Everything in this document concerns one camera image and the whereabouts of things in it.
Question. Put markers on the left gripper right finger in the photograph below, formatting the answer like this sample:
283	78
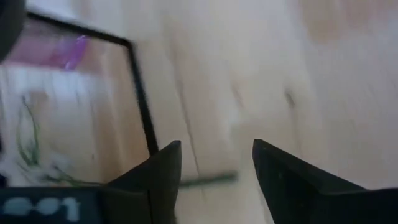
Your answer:
295	193

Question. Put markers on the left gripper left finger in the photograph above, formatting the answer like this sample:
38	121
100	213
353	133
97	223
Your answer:
155	186

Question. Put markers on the purple ribbed glass vase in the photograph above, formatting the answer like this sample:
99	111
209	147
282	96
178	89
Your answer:
77	49

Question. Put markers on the wooden shelf black metal frame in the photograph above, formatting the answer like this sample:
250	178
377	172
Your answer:
137	81

